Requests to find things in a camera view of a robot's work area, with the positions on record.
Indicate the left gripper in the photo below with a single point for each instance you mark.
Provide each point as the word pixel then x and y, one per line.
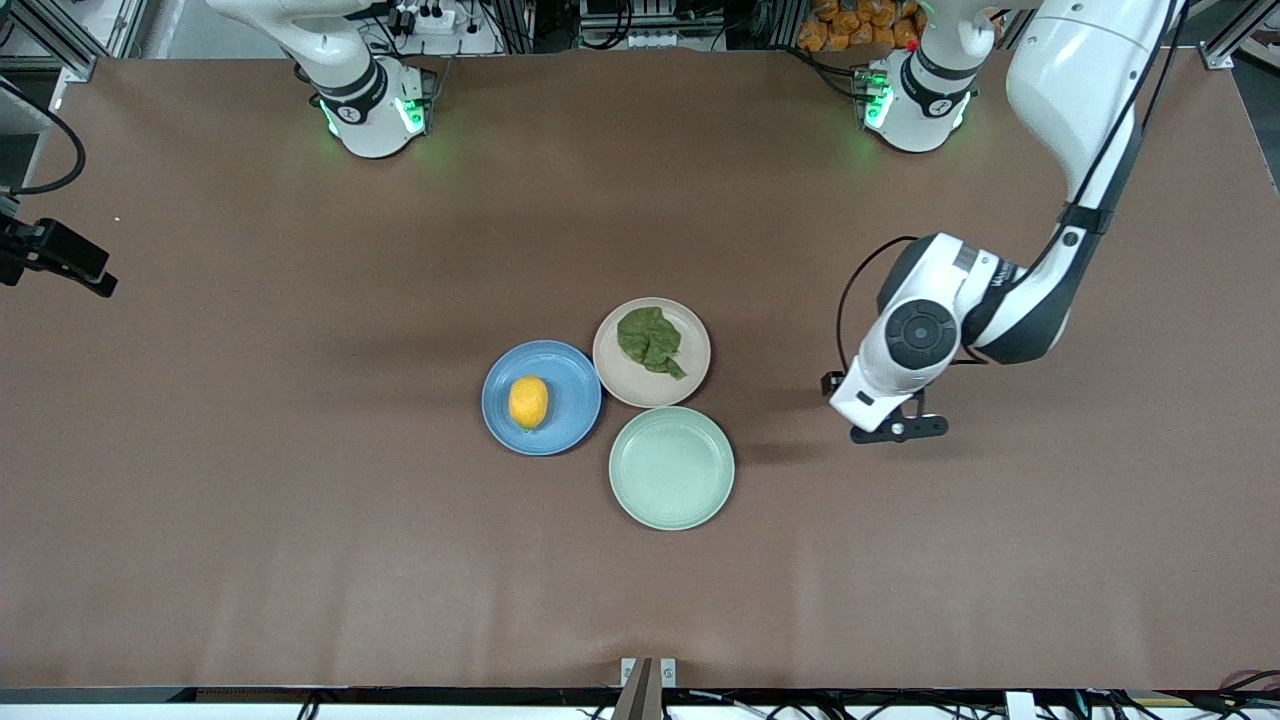
pixel 826 380

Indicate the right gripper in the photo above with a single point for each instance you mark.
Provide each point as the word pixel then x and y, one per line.
pixel 62 252

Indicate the green lettuce leaf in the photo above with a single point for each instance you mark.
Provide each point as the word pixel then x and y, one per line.
pixel 648 340

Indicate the yellow lemon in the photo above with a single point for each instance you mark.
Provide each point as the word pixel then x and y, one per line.
pixel 528 402

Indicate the light green plate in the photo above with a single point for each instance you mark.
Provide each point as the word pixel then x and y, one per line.
pixel 672 468

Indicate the beige pink plate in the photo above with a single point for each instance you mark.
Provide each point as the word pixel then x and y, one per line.
pixel 640 385

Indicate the blue plate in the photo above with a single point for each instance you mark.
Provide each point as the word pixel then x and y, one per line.
pixel 570 400

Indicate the bag of orange fruit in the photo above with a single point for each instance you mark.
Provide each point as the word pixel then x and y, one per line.
pixel 850 25

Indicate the small white box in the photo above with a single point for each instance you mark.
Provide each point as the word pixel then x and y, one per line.
pixel 1019 706

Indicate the small white power strip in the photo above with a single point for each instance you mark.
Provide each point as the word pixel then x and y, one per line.
pixel 660 40

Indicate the white power strip black plugs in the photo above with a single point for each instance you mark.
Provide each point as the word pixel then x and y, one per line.
pixel 425 18

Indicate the aluminium frame profile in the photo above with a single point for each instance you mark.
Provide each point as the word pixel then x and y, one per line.
pixel 1222 55
pixel 60 40

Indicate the metal bracket plate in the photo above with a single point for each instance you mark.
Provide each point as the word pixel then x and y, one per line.
pixel 668 672

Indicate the grey camera support pole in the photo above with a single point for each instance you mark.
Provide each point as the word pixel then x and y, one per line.
pixel 638 700

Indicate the black table edge rail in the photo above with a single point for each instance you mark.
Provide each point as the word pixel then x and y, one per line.
pixel 100 695

